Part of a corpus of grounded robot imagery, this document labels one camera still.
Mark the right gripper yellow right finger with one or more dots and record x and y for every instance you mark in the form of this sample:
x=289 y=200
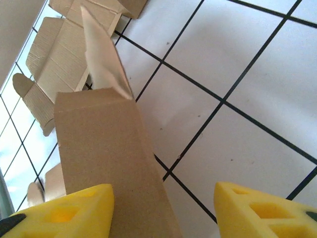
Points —
x=230 y=210

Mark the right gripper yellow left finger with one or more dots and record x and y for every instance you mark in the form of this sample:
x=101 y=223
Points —
x=99 y=198

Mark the brown cardboard box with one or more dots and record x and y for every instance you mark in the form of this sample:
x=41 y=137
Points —
x=106 y=148
x=57 y=54

